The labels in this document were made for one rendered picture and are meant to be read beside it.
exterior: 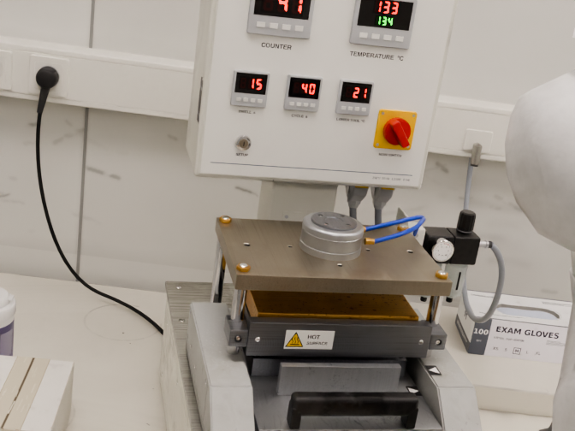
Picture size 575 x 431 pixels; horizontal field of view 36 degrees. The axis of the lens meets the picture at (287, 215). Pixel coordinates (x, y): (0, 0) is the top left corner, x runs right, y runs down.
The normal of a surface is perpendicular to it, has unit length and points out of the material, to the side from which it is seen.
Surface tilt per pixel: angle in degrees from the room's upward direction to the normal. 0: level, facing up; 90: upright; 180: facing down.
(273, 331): 90
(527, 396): 90
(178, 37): 90
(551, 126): 71
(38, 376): 1
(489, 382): 0
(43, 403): 3
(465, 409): 40
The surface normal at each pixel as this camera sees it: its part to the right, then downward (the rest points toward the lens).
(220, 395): 0.23, -0.47
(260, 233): 0.14, -0.93
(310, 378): 0.20, 0.37
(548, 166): -0.78, 0.00
